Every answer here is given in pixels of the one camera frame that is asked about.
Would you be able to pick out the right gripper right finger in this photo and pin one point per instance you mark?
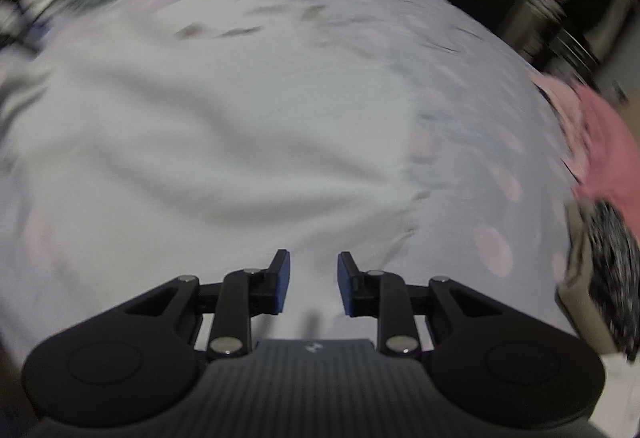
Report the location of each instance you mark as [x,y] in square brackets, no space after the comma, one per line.
[489,360]

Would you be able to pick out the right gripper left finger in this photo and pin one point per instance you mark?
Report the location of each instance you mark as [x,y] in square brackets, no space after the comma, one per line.
[141,358]

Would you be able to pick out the white t-shirt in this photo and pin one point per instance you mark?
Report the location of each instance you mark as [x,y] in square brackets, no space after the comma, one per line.
[195,139]

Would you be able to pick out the black white patterned garment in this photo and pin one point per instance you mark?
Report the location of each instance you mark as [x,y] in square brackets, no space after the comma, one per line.
[600,290]

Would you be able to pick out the grey pink-dotted bed sheet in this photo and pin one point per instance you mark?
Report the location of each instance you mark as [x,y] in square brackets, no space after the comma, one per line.
[484,150]

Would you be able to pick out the pink garment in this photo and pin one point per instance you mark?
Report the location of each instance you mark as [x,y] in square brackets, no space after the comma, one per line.
[604,157]

